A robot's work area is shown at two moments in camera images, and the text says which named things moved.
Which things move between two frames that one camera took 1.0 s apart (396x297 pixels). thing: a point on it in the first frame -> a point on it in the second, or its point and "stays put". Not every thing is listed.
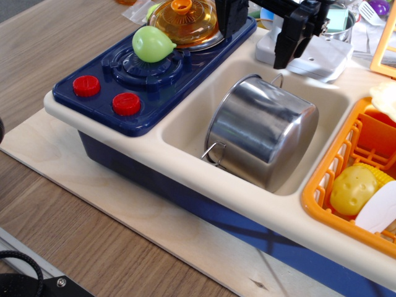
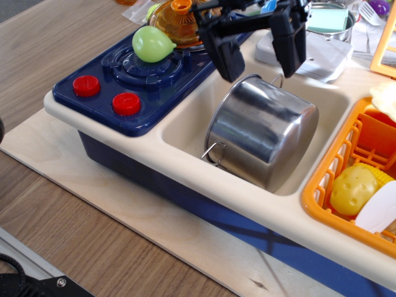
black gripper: (303, 20) -> (241, 17)
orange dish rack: (369, 137) stays put
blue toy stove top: (119, 88) stays put
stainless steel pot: (260, 130) stays put
